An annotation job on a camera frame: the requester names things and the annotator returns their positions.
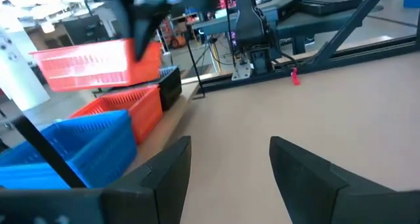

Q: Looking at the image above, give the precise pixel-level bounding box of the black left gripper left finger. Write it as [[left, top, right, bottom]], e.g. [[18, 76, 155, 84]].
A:
[[101, 135, 192, 224]]

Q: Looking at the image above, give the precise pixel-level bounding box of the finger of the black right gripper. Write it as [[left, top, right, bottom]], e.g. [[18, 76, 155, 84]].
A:
[[126, 0, 173, 62], [106, 0, 134, 41]]

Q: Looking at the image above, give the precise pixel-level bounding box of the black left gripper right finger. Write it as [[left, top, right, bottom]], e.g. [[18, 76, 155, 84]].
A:
[[268, 136, 420, 224]]

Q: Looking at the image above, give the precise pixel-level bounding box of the blue plastic slotted basket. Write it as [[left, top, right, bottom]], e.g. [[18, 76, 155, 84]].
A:
[[0, 109, 138, 189], [0, 162, 72, 190]]

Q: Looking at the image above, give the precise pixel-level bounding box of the orange plastic slotted basket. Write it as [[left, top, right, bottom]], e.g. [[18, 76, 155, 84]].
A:
[[68, 85, 164, 145], [28, 38, 163, 93]]

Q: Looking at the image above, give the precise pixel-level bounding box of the black plastic slotted basket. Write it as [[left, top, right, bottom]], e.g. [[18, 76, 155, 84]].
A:
[[157, 66, 183, 112]]

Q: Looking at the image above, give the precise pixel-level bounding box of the small red clip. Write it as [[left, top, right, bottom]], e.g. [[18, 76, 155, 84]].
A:
[[290, 67, 301, 86]]

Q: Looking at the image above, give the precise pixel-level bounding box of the white round pillar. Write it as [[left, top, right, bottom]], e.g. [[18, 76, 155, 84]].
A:
[[0, 10, 51, 112]]

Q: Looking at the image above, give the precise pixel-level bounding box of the dark grey workbench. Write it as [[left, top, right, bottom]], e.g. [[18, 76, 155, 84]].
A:
[[192, 0, 385, 56]]

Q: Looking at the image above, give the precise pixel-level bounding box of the black aluminium rig frame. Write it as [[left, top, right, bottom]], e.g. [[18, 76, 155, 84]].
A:
[[193, 0, 420, 93]]

